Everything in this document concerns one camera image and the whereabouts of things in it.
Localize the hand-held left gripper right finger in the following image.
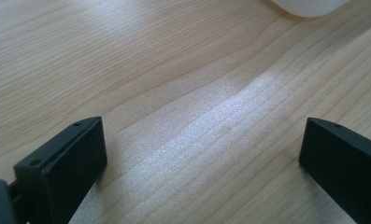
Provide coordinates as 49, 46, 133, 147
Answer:
298, 117, 371, 224

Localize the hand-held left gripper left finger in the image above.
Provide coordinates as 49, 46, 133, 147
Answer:
13, 116, 108, 224

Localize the white plastic container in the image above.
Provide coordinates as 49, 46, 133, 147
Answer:
271, 0, 352, 18

